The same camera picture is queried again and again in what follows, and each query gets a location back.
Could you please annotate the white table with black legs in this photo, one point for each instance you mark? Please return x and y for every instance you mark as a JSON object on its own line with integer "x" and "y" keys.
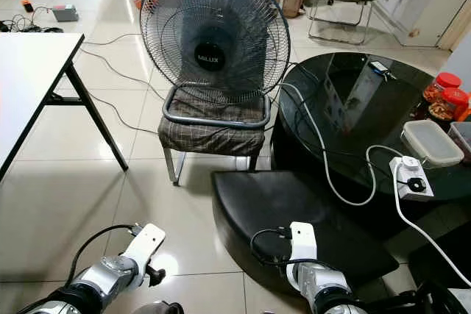
{"x": 33, "y": 86}

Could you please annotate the clear plastic box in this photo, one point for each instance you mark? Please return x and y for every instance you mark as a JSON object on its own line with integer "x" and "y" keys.
{"x": 462, "y": 141}

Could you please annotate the black plug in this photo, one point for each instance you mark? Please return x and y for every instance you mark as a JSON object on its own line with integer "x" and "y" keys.
{"x": 416, "y": 186}

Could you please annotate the black leather stool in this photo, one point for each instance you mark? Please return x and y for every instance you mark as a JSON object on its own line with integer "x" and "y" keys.
{"x": 280, "y": 211}

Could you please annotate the plaid cushion metal chair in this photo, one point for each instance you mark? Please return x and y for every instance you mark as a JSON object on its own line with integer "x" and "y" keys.
{"x": 210, "y": 136}

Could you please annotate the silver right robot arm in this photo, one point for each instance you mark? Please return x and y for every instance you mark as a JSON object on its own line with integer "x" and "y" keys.
{"x": 324, "y": 284}

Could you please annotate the small phone with keys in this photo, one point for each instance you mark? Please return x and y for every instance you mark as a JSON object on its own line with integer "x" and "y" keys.
{"x": 380, "y": 68}

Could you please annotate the white power strip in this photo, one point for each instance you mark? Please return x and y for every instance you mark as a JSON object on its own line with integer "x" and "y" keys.
{"x": 410, "y": 168}

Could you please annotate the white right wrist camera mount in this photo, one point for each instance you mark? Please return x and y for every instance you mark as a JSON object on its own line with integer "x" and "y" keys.
{"x": 303, "y": 239}

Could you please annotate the black MILUX electric fan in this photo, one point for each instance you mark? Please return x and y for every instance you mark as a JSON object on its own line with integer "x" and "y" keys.
{"x": 213, "y": 34}

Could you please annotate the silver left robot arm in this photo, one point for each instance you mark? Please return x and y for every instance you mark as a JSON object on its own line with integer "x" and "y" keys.
{"x": 114, "y": 276}

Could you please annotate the red lid snack jar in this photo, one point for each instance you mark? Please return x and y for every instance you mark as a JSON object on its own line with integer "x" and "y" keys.
{"x": 443, "y": 84}
{"x": 450, "y": 104}

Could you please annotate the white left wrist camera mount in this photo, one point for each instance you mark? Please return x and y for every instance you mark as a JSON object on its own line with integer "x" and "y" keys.
{"x": 147, "y": 244}

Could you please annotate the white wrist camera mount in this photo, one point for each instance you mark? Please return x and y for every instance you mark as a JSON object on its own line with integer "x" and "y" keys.
{"x": 147, "y": 244}
{"x": 303, "y": 239}

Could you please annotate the clear plastic lidded container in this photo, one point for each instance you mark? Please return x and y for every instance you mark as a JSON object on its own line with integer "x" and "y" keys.
{"x": 431, "y": 142}

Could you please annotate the round black glass table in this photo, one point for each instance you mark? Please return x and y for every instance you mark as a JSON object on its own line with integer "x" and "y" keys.
{"x": 346, "y": 115}

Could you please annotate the grey box on floor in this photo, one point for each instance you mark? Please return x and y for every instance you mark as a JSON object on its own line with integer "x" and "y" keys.
{"x": 65, "y": 12}

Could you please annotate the small orange black device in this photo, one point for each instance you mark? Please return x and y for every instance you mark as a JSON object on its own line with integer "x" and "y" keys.
{"x": 27, "y": 5}

